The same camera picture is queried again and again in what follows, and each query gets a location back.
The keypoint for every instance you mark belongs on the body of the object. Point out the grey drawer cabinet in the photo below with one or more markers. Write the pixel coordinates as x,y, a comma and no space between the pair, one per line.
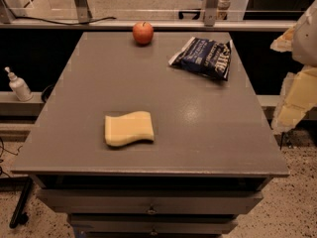
129,147

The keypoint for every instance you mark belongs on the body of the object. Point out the upper grey drawer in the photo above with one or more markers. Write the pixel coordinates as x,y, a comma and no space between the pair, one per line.
150,202

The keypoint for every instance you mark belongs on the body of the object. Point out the black stand leg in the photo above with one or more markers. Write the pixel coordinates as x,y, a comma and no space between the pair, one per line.
20,217

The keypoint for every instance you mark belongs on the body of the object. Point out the left metal frame post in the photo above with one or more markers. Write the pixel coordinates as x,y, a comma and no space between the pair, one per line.
83,12

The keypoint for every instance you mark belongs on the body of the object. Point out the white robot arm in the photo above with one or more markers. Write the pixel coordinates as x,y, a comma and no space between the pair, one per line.
298,94

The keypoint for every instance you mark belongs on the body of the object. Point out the lower grey drawer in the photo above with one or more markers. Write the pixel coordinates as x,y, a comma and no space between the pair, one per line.
164,224

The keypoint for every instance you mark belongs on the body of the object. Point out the right metal frame post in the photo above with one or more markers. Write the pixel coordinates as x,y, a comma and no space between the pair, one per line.
210,13

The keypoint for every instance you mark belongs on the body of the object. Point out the red apple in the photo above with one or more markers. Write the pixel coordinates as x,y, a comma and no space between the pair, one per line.
143,33

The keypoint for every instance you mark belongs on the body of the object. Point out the grey drawer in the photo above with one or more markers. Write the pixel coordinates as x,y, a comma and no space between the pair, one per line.
164,224
150,202

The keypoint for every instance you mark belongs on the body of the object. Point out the blue chip bag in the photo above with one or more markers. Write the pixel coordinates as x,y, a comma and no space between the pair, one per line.
205,57

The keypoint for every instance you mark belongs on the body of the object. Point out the metal frame post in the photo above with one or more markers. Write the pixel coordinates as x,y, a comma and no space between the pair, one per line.
210,13
83,12

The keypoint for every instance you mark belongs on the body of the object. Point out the yellow sponge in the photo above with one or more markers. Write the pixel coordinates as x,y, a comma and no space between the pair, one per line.
129,128

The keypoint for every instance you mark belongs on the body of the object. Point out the white pump bottle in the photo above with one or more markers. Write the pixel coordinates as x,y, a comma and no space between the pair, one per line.
19,86

